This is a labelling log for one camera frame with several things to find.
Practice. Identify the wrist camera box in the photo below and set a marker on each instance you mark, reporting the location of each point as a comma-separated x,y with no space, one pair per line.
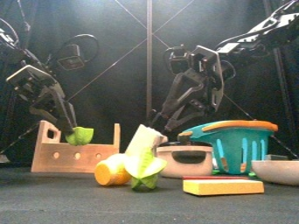
179,61
71,58

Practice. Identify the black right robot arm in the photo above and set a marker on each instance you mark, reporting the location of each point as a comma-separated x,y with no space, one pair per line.
268,29

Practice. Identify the yellow sponge block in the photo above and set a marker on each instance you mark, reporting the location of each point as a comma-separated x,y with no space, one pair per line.
221,187

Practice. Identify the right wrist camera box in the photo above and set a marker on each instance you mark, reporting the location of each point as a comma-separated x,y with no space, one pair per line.
179,61

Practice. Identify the green starfruit top piece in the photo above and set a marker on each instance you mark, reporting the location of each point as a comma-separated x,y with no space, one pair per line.
80,136

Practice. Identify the black pot lid wooden knob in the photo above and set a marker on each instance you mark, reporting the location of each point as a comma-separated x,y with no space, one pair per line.
187,143

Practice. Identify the yellow toy banana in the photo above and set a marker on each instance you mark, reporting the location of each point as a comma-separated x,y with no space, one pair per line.
109,172

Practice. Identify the wooden toy crate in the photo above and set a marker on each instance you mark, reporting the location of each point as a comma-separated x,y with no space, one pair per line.
73,159

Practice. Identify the green toy leaf piece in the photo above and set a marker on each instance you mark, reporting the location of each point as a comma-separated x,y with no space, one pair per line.
252,174

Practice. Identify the red flat toy piece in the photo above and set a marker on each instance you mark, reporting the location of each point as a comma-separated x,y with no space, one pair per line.
213,177

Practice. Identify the grey toy cooking pot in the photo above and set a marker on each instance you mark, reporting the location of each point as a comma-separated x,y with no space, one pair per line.
187,166

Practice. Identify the vertical metal frame pole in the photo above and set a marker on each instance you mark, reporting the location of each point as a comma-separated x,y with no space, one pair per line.
148,58

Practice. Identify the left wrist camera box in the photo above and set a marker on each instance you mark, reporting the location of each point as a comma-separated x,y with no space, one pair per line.
71,58

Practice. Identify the dark slanted frame pole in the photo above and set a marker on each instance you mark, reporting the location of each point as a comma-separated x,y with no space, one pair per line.
282,96

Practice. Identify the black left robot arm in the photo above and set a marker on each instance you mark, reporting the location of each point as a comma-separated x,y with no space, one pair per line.
15,55

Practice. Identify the grey bowl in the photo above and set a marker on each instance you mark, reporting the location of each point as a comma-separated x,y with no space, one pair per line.
276,172

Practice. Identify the blue oval basket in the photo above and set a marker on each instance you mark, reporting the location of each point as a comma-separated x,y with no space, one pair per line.
237,145

